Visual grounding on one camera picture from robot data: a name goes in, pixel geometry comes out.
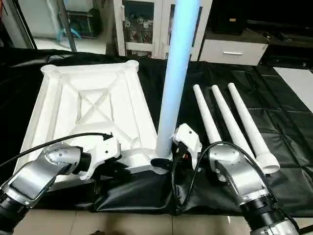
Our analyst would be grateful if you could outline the white plastic table leg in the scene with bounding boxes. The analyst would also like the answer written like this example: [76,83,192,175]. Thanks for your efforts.
[210,84,255,153]
[192,84,224,145]
[227,82,281,174]
[155,0,201,163]

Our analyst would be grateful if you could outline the white plastic table top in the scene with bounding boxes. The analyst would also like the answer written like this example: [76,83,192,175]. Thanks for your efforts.
[14,60,173,185]

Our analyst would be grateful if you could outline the black table mat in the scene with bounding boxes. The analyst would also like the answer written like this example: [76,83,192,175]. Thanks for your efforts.
[0,47,313,217]

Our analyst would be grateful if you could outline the white drawer unit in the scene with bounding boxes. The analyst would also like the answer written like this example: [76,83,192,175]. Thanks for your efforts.
[199,31,269,66]

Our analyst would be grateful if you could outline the white glass door cabinet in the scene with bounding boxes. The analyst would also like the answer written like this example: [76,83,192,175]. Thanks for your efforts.
[113,0,214,62]

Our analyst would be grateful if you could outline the white flat board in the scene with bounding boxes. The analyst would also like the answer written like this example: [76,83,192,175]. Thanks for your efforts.
[272,66,313,114]

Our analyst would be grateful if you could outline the blue plastic stool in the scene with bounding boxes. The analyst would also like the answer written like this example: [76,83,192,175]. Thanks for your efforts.
[55,26,82,43]

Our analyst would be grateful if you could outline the dark TV stand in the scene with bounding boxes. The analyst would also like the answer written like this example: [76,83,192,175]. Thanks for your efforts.
[262,21,313,67]

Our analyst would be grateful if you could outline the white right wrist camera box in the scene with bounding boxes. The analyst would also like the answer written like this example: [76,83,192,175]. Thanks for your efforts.
[172,123,202,168]

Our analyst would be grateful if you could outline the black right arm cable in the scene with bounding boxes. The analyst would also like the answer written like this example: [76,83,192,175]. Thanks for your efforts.
[171,141,275,216]

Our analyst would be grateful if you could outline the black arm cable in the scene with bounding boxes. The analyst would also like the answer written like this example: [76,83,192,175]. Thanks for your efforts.
[171,141,275,216]
[0,132,114,168]

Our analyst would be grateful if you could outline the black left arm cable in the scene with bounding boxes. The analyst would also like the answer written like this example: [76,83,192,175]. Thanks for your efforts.
[0,132,114,168]

